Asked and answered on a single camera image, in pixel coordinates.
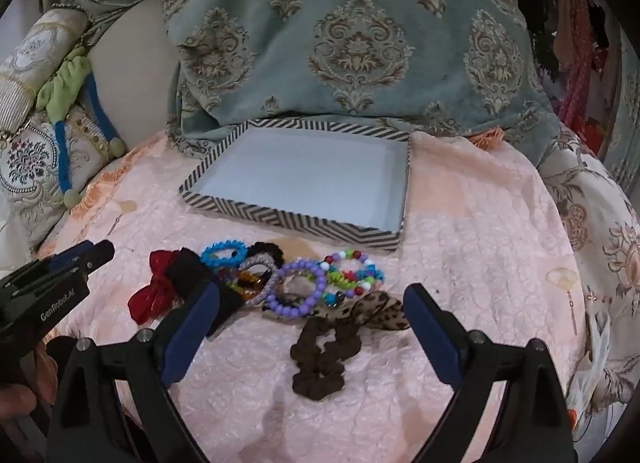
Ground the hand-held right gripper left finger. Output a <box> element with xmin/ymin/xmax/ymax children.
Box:
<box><xmin>45</xmin><ymin>280</ymin><xmax>221</xmax><ymax>463</ymax></box>

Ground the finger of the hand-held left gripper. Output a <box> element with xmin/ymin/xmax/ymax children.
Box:
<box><xmin>37</xmin><ymin>240</ymin><xmax>98</xmax><ymax>271</ymax></box>
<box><xmin>55</xmin><ymin>239</ymin><xmax>116</xmax><ymax>281</ymax></box>

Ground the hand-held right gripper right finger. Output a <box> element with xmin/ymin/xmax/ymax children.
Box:
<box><xmin>402</xmin><ymin>283</ymin><xmax>578</xmax><ymax>463</ymax></box>

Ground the red bow scrunchie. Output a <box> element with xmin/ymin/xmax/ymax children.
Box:
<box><xmin>127</xmin><ymin>249</ymin><xmax>188</xmax><ymax>326</ymax></box>

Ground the black cloth hair band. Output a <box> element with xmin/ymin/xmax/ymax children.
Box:
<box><xmin>167</xmin><ymin>248</ymin><xmax>246</xmax><ymax>339</ymax></box>

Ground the leopard print bow scrunchie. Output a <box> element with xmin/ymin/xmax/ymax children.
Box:
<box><xmin>312</xmin><ymin>291</ymin><xmax>411</xmax><ymax>334</ymax></box>

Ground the amber multicolour bead bracelet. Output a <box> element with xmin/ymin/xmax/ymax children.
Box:
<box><xmin>220</xmin><ymin>265</ymin><xmax>266</xmax><ymax>301</ymax></box>

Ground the blue bead bracelet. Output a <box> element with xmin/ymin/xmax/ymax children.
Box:
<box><xmin>201</xmin><ymin>240</ymin><xmax>249</xmax><ymax>271</ymax></box>

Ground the purple bead bracelet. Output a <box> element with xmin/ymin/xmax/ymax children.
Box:
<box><xmin>265</xmin><ymin>258</ymin><xmax>328</xmax><ymax>320</ymax></box>

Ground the grey spiral hair tie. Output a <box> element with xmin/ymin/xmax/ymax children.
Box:
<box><xmin>242</xmin><ymin>255</ymin><xmax>284</xmax><ymax>309</ymax></box>

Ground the small black scrunchie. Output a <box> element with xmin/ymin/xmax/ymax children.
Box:
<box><xmin>245</xmin><ymin>241</ymin><xmax>286</xmax><ymax>269</ymax></box>

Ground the brown scrunchie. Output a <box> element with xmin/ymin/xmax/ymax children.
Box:
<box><xmin>290</xmin><ymin>315</ymin><xmax>358</xmax><ymax>401</ymax></box>

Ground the striped cardboard box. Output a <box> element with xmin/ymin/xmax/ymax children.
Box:
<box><xmin>180</xmin><ymin>118</ymin><xmax>412</xmax><ymax>255</ymax></box>

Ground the person's left hand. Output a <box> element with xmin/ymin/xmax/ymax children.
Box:
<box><xmin>0</xmin><ymin>338</ymin><xmax>61</xmax><ymax>444</ymax></box>

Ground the floral embroidered cushion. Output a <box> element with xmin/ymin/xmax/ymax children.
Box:
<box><xmin>0</xmin><ymin>108</ymin><xmax>126</xmax><ymax>249</ymax></box>

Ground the peach quilted bedspread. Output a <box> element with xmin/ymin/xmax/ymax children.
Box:
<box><xmin>35</xmin><ymin>128</ymin><xmax>588</xmax><ymax>463</ymax></box>

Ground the green and blue cushion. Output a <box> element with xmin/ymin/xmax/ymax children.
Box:
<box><xmin>36</xmin><ymin>47</ymin><xmax>126</xmax><ymax>206</ymax></box>

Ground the plain cream cushion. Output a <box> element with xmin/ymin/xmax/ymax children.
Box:
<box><xmin>85</xmin><ymin>0</ymin><xmax>181</xmax><ymax>154</ymax></box>

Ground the floral bed sheet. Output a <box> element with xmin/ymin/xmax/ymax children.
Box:
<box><xmin>537</xmin><ymin>123</ymin><xmax>640</xmax><ymax>444</ymax></box>

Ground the cream embroidered bolster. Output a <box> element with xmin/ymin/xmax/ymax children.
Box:
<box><xmin>0</xmin><ymin>8</ymin><xmax>91</xmax><ymax>134</ymax></box>

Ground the teal damask curtain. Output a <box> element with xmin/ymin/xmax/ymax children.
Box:
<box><xmin>597</xmin><ymin>28</ymin><xmax>640</xmax><ymax>184</ymax></box>

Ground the red hanging garment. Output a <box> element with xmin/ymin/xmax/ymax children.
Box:
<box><xmin>550</xmin><ymin>0</ymin><xmax>618</xmax><ymax>144</ymax></box>

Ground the teal damask cushion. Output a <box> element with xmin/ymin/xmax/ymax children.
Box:
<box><xmin>160</xmin><ymin>0</ymin><xmax>561</xmax><ymax>169</ymax></box>

